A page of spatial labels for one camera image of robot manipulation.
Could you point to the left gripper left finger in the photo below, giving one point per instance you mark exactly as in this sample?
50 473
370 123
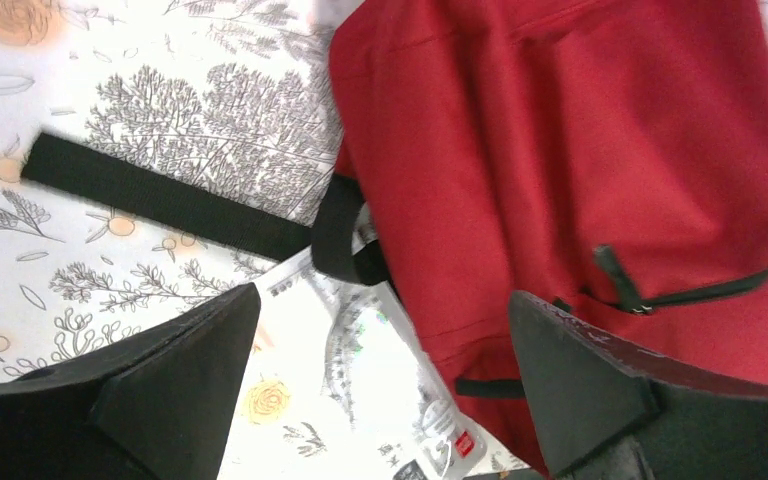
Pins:
156 405

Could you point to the red backpack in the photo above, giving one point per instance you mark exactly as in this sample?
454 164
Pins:
607 157

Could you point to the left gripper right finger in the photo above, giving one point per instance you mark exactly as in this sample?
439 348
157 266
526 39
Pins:
606 408

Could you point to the floral table mat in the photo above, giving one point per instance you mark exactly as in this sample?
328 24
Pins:
232 99

